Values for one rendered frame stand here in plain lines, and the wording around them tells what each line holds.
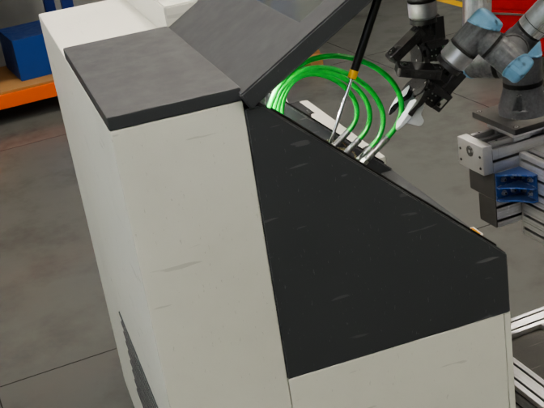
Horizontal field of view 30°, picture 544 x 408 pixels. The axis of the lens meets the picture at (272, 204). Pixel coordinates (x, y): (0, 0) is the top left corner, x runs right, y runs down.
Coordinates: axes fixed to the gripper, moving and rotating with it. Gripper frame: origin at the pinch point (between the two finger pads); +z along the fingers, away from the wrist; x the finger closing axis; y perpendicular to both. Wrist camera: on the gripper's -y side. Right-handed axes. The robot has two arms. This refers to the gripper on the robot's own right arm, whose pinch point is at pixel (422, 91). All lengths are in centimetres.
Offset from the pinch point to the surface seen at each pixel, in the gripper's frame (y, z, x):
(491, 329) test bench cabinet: -9, 47, -47
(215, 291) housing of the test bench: -74, 17, -47
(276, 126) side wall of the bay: -55, -17, -47
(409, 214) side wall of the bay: -27, 11, -47
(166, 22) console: -61, -28, 23
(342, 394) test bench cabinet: -49, 52, -47
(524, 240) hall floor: 98, 123, 124
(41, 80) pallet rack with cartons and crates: -74, 99, 505
